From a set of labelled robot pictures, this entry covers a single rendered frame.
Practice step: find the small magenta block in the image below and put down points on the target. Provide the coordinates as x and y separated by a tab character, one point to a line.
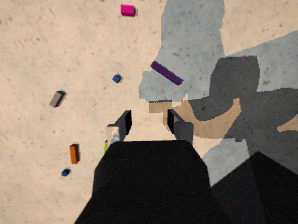
128	10

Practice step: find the orange rod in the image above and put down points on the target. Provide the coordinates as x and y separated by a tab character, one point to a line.
74	153

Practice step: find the small blue block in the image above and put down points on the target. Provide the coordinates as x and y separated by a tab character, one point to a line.
65	172
116	79

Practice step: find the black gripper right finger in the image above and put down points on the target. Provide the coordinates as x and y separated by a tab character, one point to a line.
181	129

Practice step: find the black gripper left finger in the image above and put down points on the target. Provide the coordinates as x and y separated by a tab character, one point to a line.
117	132

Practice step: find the purple rod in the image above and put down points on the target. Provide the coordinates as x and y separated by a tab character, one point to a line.
166	73

